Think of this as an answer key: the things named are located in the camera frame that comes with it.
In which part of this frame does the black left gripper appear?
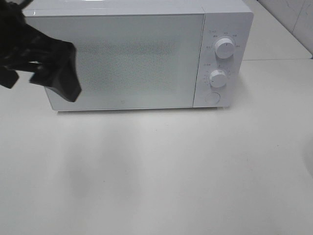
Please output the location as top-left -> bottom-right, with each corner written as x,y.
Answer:
0,0 -> 81,102

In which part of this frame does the round white door button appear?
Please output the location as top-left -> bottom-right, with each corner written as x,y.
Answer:
205,92 -> 221,105

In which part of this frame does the white microwave knob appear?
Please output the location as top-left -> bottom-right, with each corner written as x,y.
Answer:
209,70 -> 227,88
214,37 -> 235,59

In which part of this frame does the white microwave door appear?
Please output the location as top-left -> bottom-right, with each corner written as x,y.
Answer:
27,15 -> 203,111

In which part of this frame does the white microwave oven body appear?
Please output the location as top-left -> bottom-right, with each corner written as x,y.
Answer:
23,0 -> 254,108

